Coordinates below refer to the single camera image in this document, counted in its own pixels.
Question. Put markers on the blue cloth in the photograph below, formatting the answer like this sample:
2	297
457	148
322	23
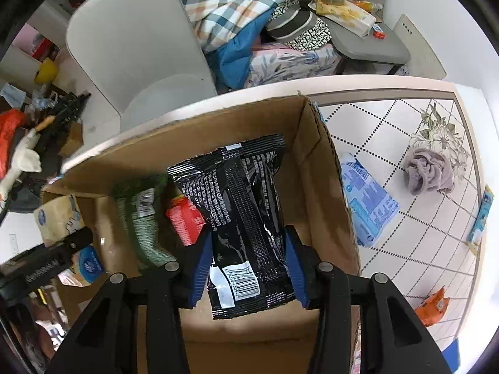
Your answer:
237	50

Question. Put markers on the green striped packet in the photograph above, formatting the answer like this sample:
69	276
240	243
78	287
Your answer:
142	222

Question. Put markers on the orange plastic bag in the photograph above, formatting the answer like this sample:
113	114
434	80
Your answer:
9	136

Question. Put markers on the black snack packet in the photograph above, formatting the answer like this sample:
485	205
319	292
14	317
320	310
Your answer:
237	218

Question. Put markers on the blue round tissue packet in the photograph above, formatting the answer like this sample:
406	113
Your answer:
87	267

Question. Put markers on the cardboard box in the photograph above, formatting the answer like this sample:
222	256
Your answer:
241	187

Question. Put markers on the red snack packet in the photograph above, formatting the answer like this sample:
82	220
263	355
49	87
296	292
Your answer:
185	220

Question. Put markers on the floral pink sheet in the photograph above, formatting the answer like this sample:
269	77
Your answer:
292	62

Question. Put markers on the blue face mask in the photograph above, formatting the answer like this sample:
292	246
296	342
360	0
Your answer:
13	95

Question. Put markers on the grey chair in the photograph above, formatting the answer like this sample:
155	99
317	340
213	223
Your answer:
132	58

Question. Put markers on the checked tablecloth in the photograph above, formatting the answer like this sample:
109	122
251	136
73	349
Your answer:
405	210

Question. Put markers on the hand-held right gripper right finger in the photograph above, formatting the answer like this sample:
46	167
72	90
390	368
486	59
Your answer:
298	270

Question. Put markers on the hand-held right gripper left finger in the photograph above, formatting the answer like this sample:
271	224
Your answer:
199	268

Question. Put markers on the plaid blanket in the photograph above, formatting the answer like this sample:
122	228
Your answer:
237	4

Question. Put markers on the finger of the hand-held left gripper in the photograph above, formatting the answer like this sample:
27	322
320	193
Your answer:
58	251

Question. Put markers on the grey cloth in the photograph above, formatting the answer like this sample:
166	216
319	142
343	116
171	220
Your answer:
429	171

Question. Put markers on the light blue tube packet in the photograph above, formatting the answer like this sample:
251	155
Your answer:
480	218

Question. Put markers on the beige tissue packet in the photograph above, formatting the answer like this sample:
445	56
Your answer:
58	216

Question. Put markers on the grey stool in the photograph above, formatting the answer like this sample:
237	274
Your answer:
362	27

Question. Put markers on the black white patterned hat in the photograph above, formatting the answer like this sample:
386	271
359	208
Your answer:
300	23

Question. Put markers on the yellow wipes packet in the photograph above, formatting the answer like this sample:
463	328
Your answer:
345	13

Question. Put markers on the white cloth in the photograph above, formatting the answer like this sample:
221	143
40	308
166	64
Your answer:
23	161

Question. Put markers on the small red box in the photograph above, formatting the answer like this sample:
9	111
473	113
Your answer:
379	33

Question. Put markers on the orange snack packet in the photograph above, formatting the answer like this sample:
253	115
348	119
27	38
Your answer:
432	307

